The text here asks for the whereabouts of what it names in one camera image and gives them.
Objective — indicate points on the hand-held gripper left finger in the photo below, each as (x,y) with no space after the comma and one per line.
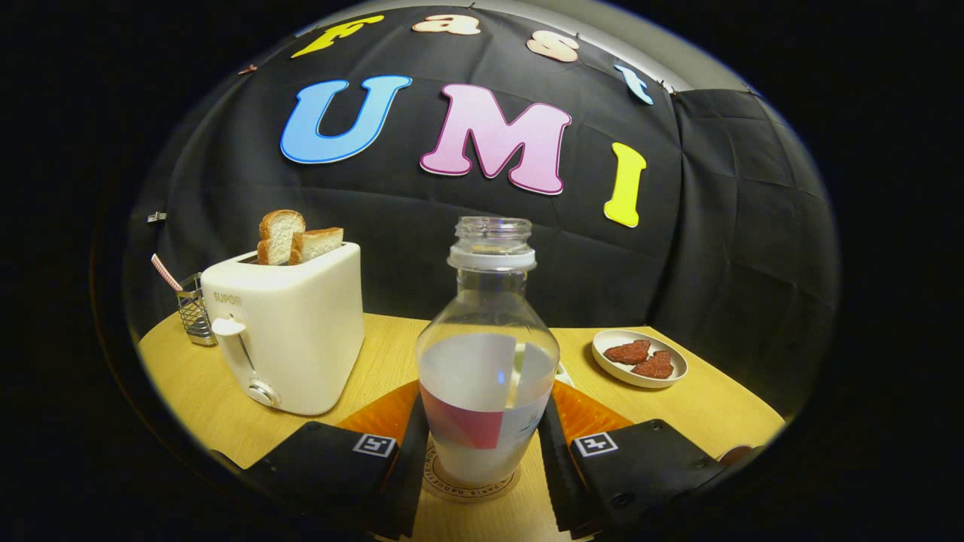
(405,474)

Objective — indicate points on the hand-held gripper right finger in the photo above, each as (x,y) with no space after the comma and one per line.
(561,474)

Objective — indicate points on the round cork coaster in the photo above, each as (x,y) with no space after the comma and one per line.
(437,482)

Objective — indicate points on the clear juice bottle red label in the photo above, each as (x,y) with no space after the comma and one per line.
(482,391)

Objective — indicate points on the white divided dish with beans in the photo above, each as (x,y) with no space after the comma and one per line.
(565,376)

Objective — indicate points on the red snack piece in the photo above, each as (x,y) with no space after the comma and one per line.
(654,366)
(626,351)

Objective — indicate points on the white oval plate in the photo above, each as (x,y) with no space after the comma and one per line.
(670,376)

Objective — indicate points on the wooden table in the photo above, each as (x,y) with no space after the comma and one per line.
(715,414)

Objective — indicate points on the white toaster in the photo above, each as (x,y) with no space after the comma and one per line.
(301,331)

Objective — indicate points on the short toast slice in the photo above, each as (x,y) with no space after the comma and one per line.
(320,242)

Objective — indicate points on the tall toast slice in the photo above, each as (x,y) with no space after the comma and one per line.
(279,233)

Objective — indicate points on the pink checked straw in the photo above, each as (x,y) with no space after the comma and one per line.
(166,272)

